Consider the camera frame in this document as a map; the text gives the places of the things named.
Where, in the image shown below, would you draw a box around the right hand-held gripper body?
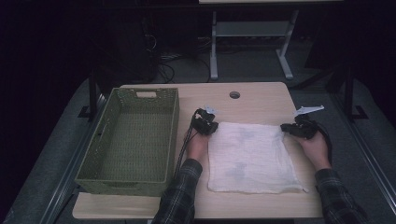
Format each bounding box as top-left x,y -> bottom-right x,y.
293,105 -> 325,140

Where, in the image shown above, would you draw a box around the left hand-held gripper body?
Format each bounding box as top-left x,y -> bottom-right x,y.
191,105 -> 219,135

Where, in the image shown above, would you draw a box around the white cloth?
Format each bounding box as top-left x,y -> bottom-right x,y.
206,120 -> 310,195

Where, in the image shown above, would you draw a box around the green woven basket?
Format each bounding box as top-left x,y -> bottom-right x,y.
74,87 -> 180,198

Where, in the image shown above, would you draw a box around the person's left hand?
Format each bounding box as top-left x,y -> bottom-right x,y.
185,129 -> 210,163

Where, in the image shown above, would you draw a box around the person's right hand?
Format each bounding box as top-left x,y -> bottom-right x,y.
294,130 -> 332,172

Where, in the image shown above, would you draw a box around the black metal stand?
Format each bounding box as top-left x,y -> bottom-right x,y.
341,65 -> 370,122
78,68 -> 101,121

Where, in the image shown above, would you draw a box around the right hand-held gripper black cable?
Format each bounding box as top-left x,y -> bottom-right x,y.
316,121 -> 333,166

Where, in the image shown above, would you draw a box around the hand-held gripper black cable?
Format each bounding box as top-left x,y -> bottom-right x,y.
173,109 -> 201,181
316,121 -> 333,166

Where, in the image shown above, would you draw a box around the left hand-held gripper black cable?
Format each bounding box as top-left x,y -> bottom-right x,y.
173,109 -> 201,181

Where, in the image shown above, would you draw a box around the black floor cables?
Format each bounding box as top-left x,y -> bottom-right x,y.
141,33 -> 213,84

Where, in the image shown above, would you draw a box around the white metal desk frame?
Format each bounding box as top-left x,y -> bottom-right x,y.
209,8 -> 301,81

